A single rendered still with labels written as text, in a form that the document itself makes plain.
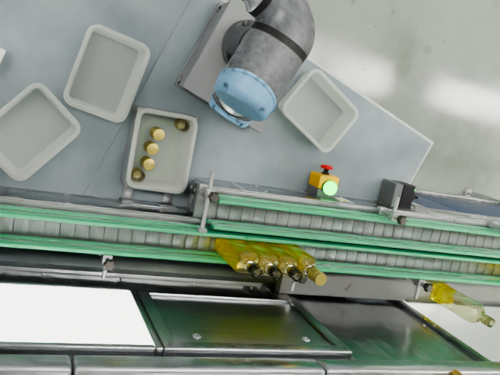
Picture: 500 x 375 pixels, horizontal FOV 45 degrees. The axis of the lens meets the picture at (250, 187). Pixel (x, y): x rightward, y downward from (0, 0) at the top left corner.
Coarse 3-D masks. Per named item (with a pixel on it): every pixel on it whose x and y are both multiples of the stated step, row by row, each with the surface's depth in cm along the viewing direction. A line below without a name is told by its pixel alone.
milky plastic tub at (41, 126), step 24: (24, 96) 155; (48, 96) 157; (0, 120) 160; (24, 120) 163; (48, 120) 165; (72, 120) 160; (0, 144) 162; (24, 144) 164; (48, 144) 166; (24, 168) 164
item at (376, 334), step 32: (128, 288) 170; (160, 288) 175; (192, 288) 180; (224, 288) 186; (256, 288) 192; (320, 320) 175; (352, 320) 181; (384, 320) 186; (416, 320) 192; (352, 352) 157; (384, 352) 161; (416, 352) 166; (448, 352) 170
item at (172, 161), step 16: (144, 112) 165; (160, 112) 166; (144, 128) 173; (192, 128) 171; (160, 144) 175; (176, 144) 177; (192, 144) 171; (160, 160) 176; (176, 160) 178; (128, 176) 167; (160, 176) 177; (176, 176) 178; (176, 192) 173
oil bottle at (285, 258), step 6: (270, 246) 171; (276, 246) 172; (276, 252) 166; (282, 252) 167; (288, 252) 169; (282, 258) 162; (288, 258) 163; (294, 258) 164; (282, 264) 162; (288, 264) 162; (294, 264) 163; (282, 270) 162; (288, 276) 163
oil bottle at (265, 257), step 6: (246, 240) 172; (252, 246) 167; (258, 246) 169; (264, 246) 170; (258, 252) 163; (264, 252) 164; (270, 252) 165; (264, 258) 160; (270, 258) 160; (276, 258) 162; (258, 264) 161; (264, 264) 159; (276, 264) 161; (264, 270) 160
